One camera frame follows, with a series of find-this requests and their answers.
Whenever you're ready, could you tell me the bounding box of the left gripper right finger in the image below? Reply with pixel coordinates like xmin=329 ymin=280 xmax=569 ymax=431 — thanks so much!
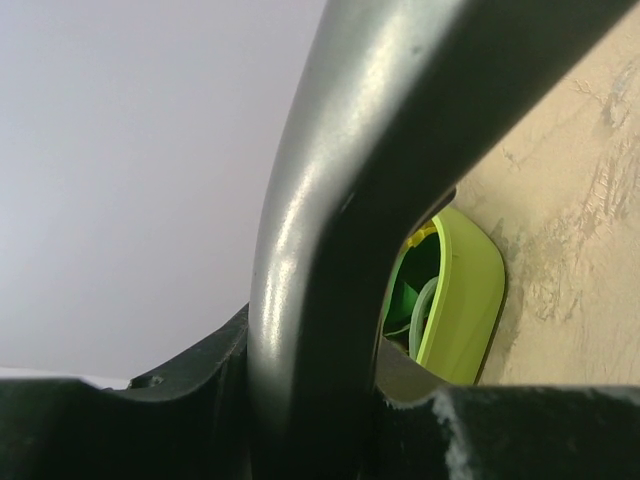
xmin=369 ymin=340 xmax=639 ymax=479

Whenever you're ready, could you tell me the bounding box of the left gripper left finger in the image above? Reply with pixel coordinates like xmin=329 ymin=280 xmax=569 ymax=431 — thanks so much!
xmin=1 ymin=307 xmax=250 ymax=479

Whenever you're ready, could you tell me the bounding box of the grey shower head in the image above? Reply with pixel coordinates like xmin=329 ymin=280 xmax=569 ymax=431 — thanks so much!
xmin=247 ymin=1 xmax=631 ymax=479

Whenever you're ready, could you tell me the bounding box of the green plastic tray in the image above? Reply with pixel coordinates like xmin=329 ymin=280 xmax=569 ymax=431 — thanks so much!
xmin=382 ymin=205 xmax=507 ymax=386

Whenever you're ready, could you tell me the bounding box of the toy yellow corn husk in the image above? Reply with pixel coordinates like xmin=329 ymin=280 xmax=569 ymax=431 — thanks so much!
xmin=406 ymin=222 xmax=437 ymax=249

